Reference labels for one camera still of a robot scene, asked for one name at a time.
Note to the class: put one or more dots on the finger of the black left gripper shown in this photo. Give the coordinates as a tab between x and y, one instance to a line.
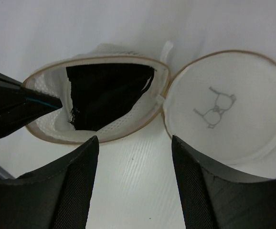
12	92
18	116

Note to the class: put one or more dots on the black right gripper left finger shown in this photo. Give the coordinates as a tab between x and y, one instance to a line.
55	196

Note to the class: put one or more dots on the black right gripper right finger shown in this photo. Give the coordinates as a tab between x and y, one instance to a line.
216	196

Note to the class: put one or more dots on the white mesh laundry bag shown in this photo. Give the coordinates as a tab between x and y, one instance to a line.
222	104

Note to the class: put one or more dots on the black bra in bag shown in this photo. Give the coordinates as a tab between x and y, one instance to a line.
103	93

